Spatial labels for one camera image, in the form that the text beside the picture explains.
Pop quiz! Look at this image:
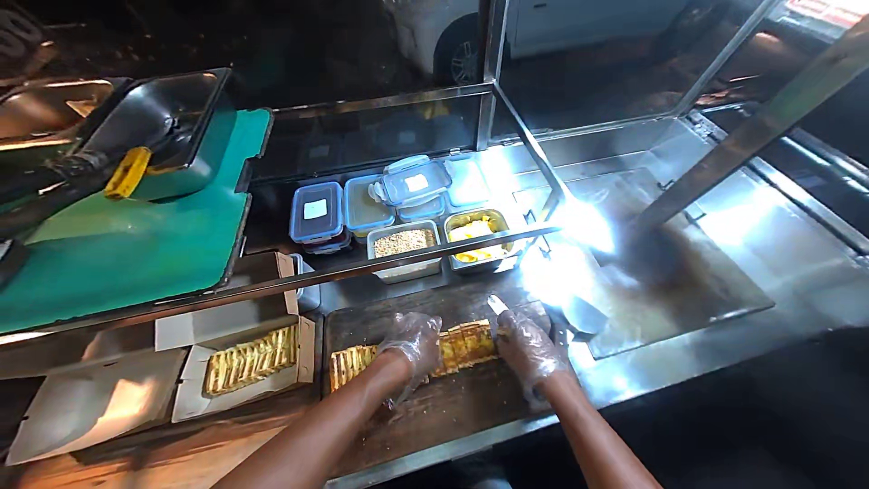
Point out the white car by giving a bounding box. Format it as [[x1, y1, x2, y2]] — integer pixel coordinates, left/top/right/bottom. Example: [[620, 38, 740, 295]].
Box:
[[383, 0, 754, 86]]

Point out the container of chopped peanuts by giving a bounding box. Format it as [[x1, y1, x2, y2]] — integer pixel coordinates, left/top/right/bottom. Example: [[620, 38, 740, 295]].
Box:
[[367, 219, 443, 285]]

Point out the white cardboard food box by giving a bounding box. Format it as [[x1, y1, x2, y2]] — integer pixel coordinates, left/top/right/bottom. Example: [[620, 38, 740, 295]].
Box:
[[155, 292, 316, 424]]

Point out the boxed portion of flatbread strips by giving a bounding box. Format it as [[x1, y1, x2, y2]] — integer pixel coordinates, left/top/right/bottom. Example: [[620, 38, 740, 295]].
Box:
[[205, 325, 299, 398]]

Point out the open cardboard box, brown inside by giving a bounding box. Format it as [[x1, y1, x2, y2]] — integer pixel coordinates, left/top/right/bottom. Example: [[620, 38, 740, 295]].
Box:
[[5, 348, 189, 467]]

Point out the stacked container with dark contents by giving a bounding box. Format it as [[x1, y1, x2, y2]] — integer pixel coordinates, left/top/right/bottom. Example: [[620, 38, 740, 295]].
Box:
[[299, 230, 353, 255]]

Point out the deep rectangular steel pan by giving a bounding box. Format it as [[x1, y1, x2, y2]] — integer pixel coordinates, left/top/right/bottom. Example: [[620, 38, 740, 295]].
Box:
[[78, 67, 237, 204]]

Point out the person's right forearm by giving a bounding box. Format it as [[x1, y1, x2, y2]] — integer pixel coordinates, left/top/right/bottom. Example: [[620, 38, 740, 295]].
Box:
[[537, 369, 664, 489]]

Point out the metal-framed glass display case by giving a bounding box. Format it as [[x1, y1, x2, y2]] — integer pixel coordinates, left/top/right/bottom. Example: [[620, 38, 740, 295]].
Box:
[[0, 0, 782, 340]]

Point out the slanting metal post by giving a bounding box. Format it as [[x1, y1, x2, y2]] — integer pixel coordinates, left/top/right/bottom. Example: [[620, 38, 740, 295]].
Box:
[[633, 17, 869, 235]]

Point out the dark tool with yellow end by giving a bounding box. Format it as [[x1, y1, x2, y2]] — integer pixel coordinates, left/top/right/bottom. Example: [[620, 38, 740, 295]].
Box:
[[0, 117, 179, 236]]

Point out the blue-rimmed container with white label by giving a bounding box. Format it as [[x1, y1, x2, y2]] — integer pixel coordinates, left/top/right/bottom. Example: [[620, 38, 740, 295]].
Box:
[[368, 155, 454, 208]]

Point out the container of yellow margarine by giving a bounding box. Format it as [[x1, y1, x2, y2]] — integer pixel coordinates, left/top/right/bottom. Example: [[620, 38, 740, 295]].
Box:
[[443, 208, 512, 272]]

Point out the clear plastic container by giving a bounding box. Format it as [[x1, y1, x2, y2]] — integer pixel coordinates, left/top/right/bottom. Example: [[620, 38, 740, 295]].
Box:
[[289, 253, 322, 313]]

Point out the knife with white handle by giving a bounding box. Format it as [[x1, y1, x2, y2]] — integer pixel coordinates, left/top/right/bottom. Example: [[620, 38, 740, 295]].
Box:
[[487, 294, 509, 339]]

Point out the blue-rimmed container with dark contents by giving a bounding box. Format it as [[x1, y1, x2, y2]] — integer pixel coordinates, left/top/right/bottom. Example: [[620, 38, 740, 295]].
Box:
[[290, 181, 346, 245]]

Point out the row of sliced flatbread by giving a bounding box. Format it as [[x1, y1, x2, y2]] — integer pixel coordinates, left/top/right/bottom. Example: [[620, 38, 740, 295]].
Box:
[[330, 319, 500, 393]]

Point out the metal scraper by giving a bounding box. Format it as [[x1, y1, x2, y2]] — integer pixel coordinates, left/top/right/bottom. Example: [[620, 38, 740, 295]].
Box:
[[561, 295, 609, 342]]

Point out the dark wooden cutting board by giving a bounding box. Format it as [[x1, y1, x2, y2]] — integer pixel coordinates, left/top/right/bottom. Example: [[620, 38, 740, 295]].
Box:
[[323, 278, 568, 479]]

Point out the blue-rimmed container with pale contents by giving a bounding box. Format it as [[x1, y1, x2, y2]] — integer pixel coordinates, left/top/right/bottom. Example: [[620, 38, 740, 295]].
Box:
[[344, 174, 396, 238]]

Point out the person's left forearm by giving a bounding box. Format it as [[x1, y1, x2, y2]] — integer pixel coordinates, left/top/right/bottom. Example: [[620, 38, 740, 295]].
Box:
[[211, 348, 414, 489]]

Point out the person's right hand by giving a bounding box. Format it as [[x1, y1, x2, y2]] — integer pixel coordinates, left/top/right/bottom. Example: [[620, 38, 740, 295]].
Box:
[[496, 304, 570, 412]]

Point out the person's left hand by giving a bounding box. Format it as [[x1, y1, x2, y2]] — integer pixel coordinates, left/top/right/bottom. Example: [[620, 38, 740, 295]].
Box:
[[377, 312, 443, 409]]

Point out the green cutting board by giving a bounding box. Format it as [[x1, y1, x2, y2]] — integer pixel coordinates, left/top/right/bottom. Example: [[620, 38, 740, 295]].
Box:
[[0, 109, 274, 335]]

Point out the rectangular steel pan, shiny inside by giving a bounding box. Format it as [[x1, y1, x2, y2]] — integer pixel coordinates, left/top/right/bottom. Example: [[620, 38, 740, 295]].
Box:
[[0, 77, 133, 152]]

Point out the small blue-rimmed container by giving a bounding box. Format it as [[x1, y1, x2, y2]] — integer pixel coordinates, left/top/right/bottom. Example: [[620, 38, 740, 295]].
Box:
[[397, 194, 447, 224]]

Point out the steel griddle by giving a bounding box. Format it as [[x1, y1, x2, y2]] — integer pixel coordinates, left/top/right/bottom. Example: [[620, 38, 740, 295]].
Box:
[[543, 167, 775, 361]]

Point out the clear container with blue rim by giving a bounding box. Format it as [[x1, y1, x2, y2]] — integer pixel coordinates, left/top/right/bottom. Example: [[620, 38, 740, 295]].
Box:
[[443, 153, 491, 213]]

